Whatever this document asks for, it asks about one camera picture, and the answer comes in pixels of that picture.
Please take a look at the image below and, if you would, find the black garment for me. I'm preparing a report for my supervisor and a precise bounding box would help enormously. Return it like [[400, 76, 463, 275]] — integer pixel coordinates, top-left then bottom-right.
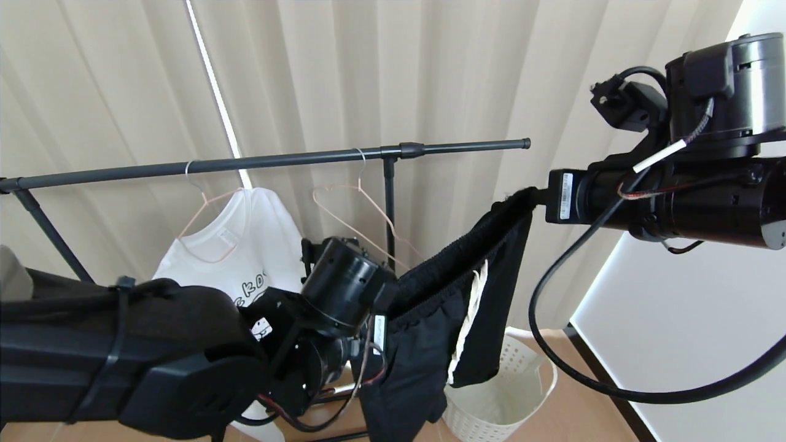
[[359, 186, 541, 442]]

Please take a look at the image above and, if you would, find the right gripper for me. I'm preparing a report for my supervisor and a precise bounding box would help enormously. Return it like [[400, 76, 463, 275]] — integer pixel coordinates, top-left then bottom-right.
[[545, 161, 667, 233]]

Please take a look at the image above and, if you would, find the beige curtain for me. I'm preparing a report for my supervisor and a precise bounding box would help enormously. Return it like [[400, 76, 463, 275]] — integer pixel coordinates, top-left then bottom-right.
[[0, 0, 744, 344]]

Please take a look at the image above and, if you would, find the black cable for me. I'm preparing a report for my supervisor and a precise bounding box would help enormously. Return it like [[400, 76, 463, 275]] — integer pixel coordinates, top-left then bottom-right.
[[529, 64, 786, 405]]

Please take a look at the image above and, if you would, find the pink clothes hanger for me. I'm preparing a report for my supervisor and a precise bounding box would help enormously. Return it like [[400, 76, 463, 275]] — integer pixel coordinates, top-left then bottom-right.
[[177, 161, 246, 265], [312, 147, 424, 271]]

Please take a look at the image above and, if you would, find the white laundry basket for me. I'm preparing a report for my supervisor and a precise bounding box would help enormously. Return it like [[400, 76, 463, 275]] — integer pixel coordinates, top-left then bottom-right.
[[442, 327, 558, 442]]

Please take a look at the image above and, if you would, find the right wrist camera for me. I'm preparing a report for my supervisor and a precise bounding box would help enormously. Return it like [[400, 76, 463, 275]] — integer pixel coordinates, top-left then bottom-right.
[[591, 77, 667, 133]]

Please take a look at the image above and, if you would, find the white printed t-shirt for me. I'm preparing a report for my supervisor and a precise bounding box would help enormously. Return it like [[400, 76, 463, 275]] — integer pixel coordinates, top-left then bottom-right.
[[152, 187, 308, 442]]

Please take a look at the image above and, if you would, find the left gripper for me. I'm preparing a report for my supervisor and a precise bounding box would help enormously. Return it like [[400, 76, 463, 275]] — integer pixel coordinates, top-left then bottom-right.
[[310, 313, 389, 390]]

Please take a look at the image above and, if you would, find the black clothes rack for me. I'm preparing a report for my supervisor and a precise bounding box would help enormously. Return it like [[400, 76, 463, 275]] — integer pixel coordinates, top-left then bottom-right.
[[0, 138, 532, 442]]

